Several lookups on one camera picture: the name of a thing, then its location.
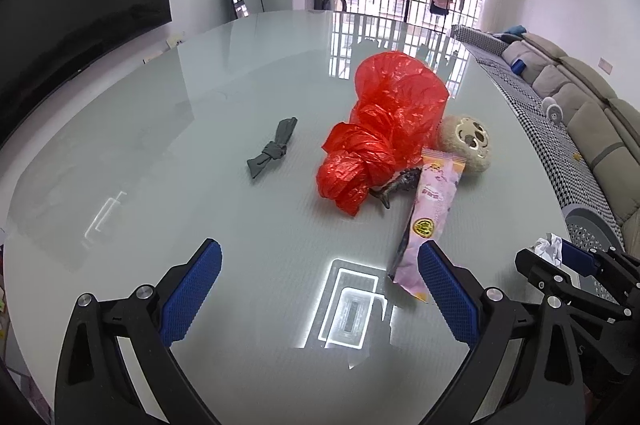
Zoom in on red plastic bag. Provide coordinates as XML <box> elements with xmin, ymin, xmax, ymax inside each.
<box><xmin>315</xmin><ymin>52</ymin><xmax>451</xmax><ymax>217</ymax></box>

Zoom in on pink snack wrapper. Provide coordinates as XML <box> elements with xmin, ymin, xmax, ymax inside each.
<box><xmin>387</xmin><ymin>149</ymin><xmax>467</xmax><ymax>303</ymax></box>

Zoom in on round beige plush toy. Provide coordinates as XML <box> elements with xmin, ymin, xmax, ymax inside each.
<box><xmin>436</xmin><ymin>114</ymin><xmax>493</xmax><ymax>173</ymax></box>

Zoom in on black television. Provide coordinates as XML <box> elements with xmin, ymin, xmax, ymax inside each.
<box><xmin>0</xmin><ymin>0</ymin><xmax>173</xmax><ymax>146</ymax></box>

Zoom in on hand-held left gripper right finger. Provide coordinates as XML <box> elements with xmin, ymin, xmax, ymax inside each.
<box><xmin>417</xmin><ymin>240</ymin><xmax>587</xmax><ymax>425</ymax></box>

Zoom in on grey sofa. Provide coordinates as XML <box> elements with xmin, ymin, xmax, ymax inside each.
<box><xmin>500</xmin><ymin>30</ymin><xmax>640</xmax><ymax>226</ymax></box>

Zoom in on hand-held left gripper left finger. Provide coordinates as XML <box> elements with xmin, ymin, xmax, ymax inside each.
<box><xmin>55</xmin><ymin>237</ymin><xmax>223</xmax><ymax>425</ymax></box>

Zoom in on white paper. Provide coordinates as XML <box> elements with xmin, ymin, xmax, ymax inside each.
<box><xmin>531</xmin><ymin>232</ymin><xmax>566</xmax><ymax>267</ymax></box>

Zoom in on dark toy figure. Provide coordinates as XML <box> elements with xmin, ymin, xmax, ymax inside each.
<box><xmin>369</xmin><ymin>169</ymin><xmax>422</xmax><ymax>210</ymax></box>

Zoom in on white round toy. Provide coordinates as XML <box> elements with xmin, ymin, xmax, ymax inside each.
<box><xmin>541</xmin><ymin>96</ymin><xmax>565</xmax><ymax>123</ymax></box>

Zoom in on grey knotted cloth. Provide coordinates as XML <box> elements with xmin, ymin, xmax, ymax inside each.
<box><xmin>246</xmin><ymin>116</ymin><xmax>299</xmax><ymax>181</ymax></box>

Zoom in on houndstooth sofa cover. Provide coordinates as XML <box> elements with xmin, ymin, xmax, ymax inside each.
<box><xmin>451</xmin><ymin>24</ymin><xmax>626</xmax><ymax>231</ymax></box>

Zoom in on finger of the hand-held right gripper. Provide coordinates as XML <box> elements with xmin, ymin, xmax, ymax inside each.
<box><xmin>515</xmin><ymin>247</ymin><xmax>627</xmax><ymax>319</ymax></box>
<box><xmin>560</xmin><ymin>239</ymin><xmax>640</xmax><ymax>302</ymax></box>

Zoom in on grey perforated basket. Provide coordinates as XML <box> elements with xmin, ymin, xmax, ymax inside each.
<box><xmin>565</xmin><ymin>202</ymin><xmax>628</xmax><ymax>256</ymax></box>

